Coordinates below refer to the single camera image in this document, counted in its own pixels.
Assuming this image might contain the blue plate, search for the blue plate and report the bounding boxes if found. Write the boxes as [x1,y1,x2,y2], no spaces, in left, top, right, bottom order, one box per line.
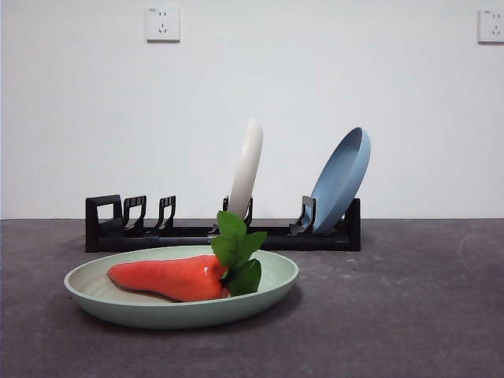
[309,126,372,234]

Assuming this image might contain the orange carrot with green leaves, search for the orange carrot with green leaves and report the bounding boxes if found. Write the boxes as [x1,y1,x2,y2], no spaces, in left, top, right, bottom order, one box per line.
[106,209,269,304]

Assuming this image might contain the white plate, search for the white plate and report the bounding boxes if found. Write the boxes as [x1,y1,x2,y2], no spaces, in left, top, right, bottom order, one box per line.
[227,117,264,222]

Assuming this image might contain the green plate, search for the green plate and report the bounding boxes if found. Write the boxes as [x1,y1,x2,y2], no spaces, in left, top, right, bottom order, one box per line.
[63,245,300,330]

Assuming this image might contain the black plate rack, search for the black plate rack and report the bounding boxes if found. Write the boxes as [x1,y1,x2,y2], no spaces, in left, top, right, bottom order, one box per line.
[84,194,362,254]

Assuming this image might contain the white wall socket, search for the white wall socket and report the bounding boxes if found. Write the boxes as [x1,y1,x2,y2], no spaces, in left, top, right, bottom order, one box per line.
[477,7,504,45]
[145,6,181,43]

